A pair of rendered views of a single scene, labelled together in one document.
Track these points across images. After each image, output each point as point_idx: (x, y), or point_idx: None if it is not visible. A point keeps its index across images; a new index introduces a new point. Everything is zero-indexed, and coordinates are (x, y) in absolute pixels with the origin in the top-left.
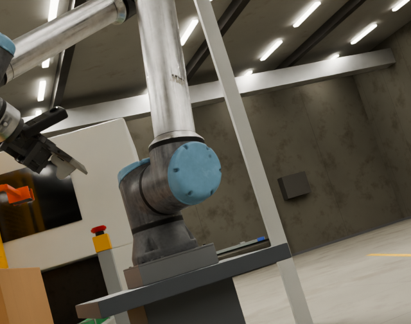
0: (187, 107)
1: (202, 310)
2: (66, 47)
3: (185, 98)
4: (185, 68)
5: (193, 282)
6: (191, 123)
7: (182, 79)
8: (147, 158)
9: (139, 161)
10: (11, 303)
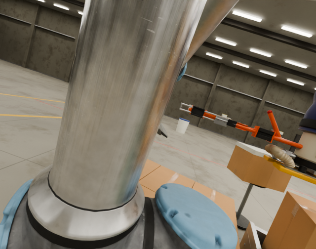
0: (60, 126)
1: None
2: (206, 18)
3: (64, 104)
4: (100, 7)
5: None
6: (54, 164)
7: (74, 54)
8: (158, 190)
9: (166, 187)
10: None
